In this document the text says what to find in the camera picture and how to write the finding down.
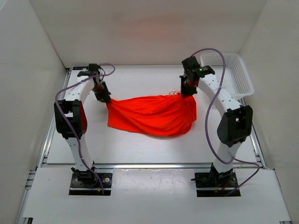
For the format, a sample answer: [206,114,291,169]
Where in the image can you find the orange shorts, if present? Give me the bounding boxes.
[106,94,197,138]

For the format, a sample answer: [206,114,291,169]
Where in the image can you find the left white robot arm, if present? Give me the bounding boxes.
[54,63,115,188]

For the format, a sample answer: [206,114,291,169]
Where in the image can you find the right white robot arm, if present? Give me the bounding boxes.
[180,56,253,187]

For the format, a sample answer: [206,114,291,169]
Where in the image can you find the black label sticker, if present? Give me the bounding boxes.
[72,66,88,70]

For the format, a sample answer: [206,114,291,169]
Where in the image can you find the white plastic basket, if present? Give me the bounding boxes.
[200,52,254,100]

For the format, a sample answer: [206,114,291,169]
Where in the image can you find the left aluminium frame rail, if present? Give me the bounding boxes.
[14,67,72,224]

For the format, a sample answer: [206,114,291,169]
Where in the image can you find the front aluminium rail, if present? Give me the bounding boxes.
[95,163,211,169]

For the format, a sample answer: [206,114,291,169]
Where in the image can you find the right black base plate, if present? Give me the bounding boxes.
[191,173,241,197]

